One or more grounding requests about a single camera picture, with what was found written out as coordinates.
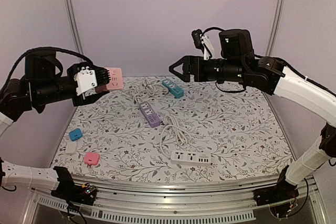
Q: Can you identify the light pink cube socket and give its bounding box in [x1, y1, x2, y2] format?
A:
[106, 68, 124, 91]

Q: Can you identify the pink plug adapter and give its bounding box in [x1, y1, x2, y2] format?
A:
[84, 152, 100, 167]

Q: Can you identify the white power strip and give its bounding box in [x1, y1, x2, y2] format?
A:
[170, 150, 212, 166]

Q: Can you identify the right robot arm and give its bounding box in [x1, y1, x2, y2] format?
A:
[169, 28, 335, 201]

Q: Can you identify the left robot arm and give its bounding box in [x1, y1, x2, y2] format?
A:
[1, 47, 111, 200]

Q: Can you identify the blue plug adapter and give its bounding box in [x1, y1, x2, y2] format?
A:
[69, 129, 82, 142]

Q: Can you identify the white plug adapter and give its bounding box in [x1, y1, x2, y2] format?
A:
[65, 142, 77, 155]

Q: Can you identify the teal power strip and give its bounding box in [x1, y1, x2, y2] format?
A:
[162, 79, 184, 99]

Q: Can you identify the purple power strip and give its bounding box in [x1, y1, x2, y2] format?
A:
[139, 102, 161, 128]

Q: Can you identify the floral patterned table mat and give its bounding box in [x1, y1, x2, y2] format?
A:
[52, 77, 293, 183]

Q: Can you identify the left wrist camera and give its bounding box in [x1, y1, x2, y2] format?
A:
[74, 69, 97, 96]

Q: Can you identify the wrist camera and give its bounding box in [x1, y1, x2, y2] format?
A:
[191, 29, 215, 60]
[74, 69, 97, 96]

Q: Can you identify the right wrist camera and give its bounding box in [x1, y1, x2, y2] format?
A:
[191, 29, 215, 60]

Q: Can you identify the white bundled cable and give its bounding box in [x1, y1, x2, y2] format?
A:
[159, 115, 192, 156]

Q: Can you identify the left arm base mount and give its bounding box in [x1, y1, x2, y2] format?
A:
[51, 166, 97, 206]

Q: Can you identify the left aluminium frame post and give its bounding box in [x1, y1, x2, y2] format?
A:
[64, 0, 83, 54]

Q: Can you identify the aluminium frame post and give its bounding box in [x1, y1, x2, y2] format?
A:
[64, 0, 83, 54]
[265, 0, 285, 56]

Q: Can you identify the aluminium front rail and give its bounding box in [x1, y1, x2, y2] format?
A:
[23, 175, 331, 223]

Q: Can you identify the right aluminium frame post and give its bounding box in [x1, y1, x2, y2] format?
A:
[265, 0, 285, 56]

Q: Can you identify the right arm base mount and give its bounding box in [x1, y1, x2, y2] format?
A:
[253, 182, 299, 206]

